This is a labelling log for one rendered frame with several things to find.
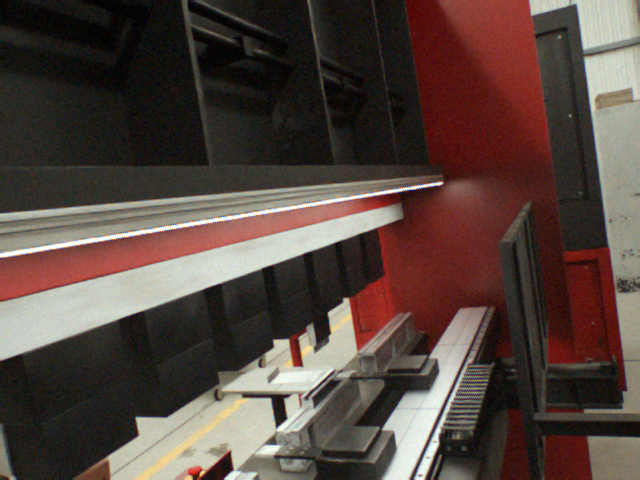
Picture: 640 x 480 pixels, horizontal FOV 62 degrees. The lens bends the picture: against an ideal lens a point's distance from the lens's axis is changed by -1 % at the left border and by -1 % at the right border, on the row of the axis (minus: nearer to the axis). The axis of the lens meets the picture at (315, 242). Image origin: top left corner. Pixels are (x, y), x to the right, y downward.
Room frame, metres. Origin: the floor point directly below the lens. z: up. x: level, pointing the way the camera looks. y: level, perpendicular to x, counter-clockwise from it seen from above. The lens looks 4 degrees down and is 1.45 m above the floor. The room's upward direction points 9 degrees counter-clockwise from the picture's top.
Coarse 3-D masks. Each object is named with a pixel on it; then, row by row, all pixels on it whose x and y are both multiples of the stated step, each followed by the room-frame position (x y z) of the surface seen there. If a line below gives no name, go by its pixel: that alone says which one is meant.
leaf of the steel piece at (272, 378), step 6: (276, 372) 1.46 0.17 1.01; (288, 372) 1.47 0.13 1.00; (294, 372) 1.46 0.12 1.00; (300, 372) 1.45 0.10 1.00; (306, 372) 1.44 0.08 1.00; (312, 372) 1.44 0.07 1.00; (270, 378) 1.41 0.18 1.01; (276, 378) 1.43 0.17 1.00; (282, 378) 1.43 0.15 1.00; (288, 378) 1.42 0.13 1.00; (294, 378) 1.41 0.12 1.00; (300, 378) 1.40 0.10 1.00; (306, 378) 1.39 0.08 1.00; (270, 384) 1.40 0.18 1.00
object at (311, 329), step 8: (320, 320) 1.37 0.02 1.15; (328, 320) 1.42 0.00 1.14; (312, 328) 1.33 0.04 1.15; (320, 328) 1.36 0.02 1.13; (328, 328) 1.41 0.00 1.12; (312, 336) 1.33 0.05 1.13; (320, 336) 1.36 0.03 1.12; (328, 336) 1.41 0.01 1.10; (312, 344) 1.33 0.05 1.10; (320, 344) 1.37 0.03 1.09
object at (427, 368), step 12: (396, 360) 1.32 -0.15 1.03; (408, 360) 1.30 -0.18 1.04; (420, 360) 1.28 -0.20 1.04; (432, 360) 1.31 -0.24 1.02; (348, 372) 1.38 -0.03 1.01; (360, 372) 1.36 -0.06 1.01; (372, 372) 1.34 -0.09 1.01; (384, 372) 1.33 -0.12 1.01; (396, 372) 1.26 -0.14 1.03; (408, 372) 1.24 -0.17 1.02; (420, 372) 1.23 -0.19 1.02; (432, 372) 1.25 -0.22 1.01; (384, 384) 1.26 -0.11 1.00; (396, 384) 1.24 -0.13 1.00; (408, 384) 1.23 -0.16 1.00; (420, 384) 1.22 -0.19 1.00; (432, 384) 1.24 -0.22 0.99
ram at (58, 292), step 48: (384, 192) 1.94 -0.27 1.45; (144, 240) 0.80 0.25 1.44; (192, 240) 0.90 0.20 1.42; (240, 240) 1.03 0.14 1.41; (288, 240) 1.21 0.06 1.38; (336, 240) 1.47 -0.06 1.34; (0, 288) 0.58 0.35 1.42; (48, 288) 0.64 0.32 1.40; (96, 288) 0.70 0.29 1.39; (144, 288) 0.78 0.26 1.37; (192, 288) 0.88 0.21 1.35; (0, 336) 0.57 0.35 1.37; (48, 336) 0.62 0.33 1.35
